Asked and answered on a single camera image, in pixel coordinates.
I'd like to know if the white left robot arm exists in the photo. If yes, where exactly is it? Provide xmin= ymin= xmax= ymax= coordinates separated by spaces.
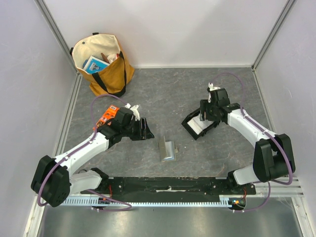
xmin=31 ymin=105 xmax=154 ymax=207

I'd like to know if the brown item in bag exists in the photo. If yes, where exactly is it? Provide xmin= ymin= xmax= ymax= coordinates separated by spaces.
xmin=101 ymin=53 xmax=119 ymax=64

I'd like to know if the grey card holder wallet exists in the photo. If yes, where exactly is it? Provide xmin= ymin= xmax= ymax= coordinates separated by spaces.
xmin=158 ymin=136 xmax=178 ymax=162

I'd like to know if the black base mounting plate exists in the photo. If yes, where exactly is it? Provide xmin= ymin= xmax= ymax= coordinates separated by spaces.
xmin=96 ymin=177 xmax=256 ymax=195

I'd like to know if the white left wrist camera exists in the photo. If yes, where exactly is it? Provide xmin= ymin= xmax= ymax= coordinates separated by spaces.
xmin=125 ymin=103 xmax=140 ymax=121

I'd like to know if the slotted cable duct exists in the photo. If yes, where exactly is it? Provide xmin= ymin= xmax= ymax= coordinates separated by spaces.
xmin=60 ymin=195 xmax=235 ymax=207

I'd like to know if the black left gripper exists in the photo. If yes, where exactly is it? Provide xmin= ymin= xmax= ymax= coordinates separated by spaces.
xmin=121 ymin=118 xmax=154 ymax=141

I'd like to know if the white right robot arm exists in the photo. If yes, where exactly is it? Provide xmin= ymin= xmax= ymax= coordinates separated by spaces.
xmin=200 ymin=87 xmax=295 ymax=195

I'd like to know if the mustard canvas tote bag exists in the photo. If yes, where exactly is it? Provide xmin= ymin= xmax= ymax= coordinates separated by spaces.
xmin=70 ymin=33 xmax=134 ymax=97

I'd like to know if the blue book in bag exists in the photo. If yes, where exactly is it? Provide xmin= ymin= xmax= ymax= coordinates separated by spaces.
xmin=83 ymin=56 xmax=109 ymax=74

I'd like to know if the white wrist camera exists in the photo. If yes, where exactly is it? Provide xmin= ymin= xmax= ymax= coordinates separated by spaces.
xmin=125 ymin=103 xmax=140 ymax=121
xmin=207 ymin=82 xmax=220 ymax=103

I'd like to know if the black card tray box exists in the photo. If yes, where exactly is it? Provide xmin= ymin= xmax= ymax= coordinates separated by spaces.
xmin=181 ymin=109 xmax=219 ymax=140

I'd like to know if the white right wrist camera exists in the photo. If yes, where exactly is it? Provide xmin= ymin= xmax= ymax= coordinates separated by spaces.
xmin=207 ymin=82 xmax=220 ymax=103

